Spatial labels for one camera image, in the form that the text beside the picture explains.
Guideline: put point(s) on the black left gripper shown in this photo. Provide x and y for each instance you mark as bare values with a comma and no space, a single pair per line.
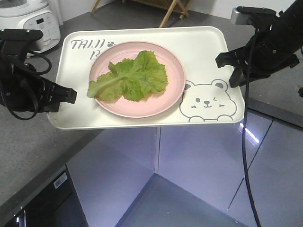
22,87

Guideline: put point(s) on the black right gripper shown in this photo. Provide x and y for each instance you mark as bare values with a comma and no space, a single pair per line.
277,40

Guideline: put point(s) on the cream bear serving tray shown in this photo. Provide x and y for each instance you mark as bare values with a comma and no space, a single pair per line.
207,97

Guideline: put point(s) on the green lettuce leaf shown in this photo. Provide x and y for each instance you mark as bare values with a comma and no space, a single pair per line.
132,79

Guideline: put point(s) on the pink round plate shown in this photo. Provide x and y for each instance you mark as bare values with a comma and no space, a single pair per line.
153,104

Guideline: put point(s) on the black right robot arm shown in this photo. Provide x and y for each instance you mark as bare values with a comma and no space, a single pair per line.
295,8

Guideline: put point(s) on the wooden folding rack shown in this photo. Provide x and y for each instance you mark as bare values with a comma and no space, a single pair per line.
128,15

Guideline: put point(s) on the black disinfection cabinet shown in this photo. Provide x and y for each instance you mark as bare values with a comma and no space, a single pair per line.
55,205

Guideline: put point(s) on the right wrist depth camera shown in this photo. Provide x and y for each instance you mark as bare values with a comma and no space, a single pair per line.
242,14

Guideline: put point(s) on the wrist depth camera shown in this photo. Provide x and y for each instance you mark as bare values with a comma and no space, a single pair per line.
242,14
13,41

